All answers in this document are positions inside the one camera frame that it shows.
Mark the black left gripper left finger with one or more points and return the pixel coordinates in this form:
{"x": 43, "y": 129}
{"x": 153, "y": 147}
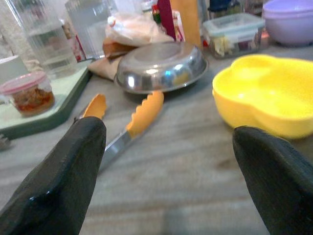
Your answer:
{"x": 61, "y": 183}

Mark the white cup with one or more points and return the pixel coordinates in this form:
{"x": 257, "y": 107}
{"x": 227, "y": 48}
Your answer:
{"x": 11, "y": 68}

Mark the pale green tray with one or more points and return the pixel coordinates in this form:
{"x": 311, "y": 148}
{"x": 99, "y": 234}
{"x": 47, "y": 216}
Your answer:
{"x": 66, "y": 98}

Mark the orange tipped steel tongs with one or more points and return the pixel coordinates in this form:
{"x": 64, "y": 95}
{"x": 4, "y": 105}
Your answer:
{"x": 144, "y": 117}

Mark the red white snack packet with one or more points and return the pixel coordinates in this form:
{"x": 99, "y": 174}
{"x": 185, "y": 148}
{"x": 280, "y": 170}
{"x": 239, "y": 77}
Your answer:
{"x": 79, "y": 50}

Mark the lilac plastic bowl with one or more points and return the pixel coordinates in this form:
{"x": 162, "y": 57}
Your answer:
{"x": 288, "y": 24}

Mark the clear ribbed plastic bottle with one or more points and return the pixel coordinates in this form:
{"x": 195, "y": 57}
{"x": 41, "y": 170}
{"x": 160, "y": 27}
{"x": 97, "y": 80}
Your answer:
{"x": 90, "y": 27}

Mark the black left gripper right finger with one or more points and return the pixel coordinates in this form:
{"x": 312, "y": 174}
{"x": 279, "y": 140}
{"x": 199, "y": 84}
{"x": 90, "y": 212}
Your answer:
{"x": 281, "y": 176}

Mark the yellow flower shaped bowl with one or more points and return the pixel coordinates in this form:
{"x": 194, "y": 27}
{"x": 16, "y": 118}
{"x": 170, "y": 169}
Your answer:
{"x": 264, "y": 98}

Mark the plastic bag of bread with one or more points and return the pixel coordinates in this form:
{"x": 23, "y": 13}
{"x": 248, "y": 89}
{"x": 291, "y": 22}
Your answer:
{"x": 132, "y": 29}

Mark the glass container with clip lid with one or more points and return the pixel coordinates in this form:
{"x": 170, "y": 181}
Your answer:
{"x": 232, "y": 34}

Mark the small jar with pink lid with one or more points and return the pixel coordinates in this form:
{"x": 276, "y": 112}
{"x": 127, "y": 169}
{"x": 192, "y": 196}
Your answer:
{"x": 31, "y": 98}

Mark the round stainless steel plate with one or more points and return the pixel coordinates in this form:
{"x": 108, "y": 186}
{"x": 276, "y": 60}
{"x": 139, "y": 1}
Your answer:
{"x": 159, "y": 66}

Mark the ribbed glass pitcher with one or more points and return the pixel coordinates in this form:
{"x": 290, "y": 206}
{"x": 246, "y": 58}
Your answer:
{"x": 46, "y": 44}

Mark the orange sauce squeeze bottle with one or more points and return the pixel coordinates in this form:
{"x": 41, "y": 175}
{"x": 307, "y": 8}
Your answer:
{"x": 187, "y": 22}

